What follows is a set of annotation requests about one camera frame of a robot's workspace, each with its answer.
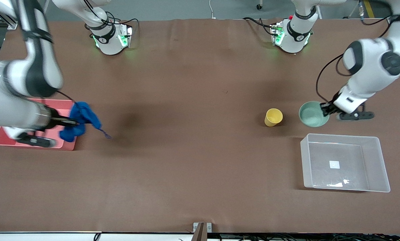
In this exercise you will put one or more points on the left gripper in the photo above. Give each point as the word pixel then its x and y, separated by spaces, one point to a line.
pixel 329 108

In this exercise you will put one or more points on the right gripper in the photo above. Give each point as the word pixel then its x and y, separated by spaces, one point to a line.
pixel 56 119

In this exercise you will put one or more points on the pale green bowl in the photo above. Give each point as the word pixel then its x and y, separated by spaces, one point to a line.
pixel 312 115

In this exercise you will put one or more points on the blue cloth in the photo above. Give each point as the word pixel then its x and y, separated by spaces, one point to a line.
pixel 82 113

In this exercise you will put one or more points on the yellow plastic cup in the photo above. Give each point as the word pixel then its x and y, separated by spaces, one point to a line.
pixel 273 117

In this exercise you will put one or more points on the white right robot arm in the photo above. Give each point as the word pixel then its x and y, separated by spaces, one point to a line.
pixel 5 100

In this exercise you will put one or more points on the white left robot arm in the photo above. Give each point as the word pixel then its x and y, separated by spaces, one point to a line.
pixel 371 57

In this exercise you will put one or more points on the clear plastic box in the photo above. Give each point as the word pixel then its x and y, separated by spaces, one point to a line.
pixel 340 150

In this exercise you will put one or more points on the white square label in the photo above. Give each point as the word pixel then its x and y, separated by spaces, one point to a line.
pixel 334 164

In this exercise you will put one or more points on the pink plastic bin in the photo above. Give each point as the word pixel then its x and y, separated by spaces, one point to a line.
pixel 0 139

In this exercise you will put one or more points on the brown table cover sheet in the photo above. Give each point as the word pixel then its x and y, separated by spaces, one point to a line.
pixel 200 83

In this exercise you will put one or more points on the white table edge rail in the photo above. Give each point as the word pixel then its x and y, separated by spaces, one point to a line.
pixel 36 236

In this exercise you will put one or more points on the aluminium frame profile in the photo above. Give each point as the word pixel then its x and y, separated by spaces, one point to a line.
pixel 2 15

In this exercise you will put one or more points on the metal table edge bracket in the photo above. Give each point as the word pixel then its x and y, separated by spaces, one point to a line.
pixel 202 231

